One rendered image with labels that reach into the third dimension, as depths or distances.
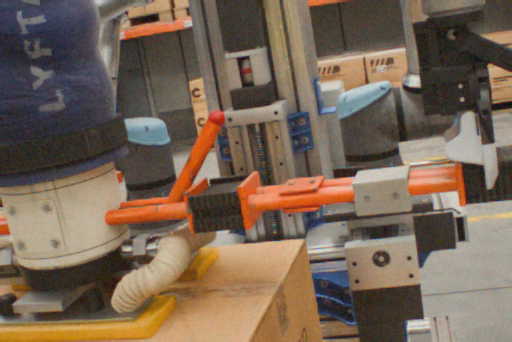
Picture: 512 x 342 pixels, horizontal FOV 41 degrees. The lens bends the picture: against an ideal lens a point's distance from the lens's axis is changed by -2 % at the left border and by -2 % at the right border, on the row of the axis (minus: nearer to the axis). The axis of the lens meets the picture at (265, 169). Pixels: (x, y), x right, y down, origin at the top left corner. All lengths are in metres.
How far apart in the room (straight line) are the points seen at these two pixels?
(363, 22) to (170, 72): 2.72
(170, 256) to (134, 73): 9.04
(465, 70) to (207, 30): 0.91
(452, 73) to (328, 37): 8.55
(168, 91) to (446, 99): 9.08
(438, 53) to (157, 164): 0.82
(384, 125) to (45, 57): 0.73
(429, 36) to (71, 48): 0.46
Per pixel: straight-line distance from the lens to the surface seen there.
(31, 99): 0.94
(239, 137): 1.56
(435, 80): 0.85
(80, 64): 0.97
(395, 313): 1.43
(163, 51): 9.83
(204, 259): 1.10
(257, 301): 0.95
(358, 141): 1.43
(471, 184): 0.87
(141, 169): 1.53
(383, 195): 0.88
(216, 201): 0.91
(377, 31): 9.36
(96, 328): 0.94
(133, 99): 9.98
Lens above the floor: 1.44
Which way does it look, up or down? 12 degrees down
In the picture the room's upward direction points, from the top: 10 degrees counter-clockwise
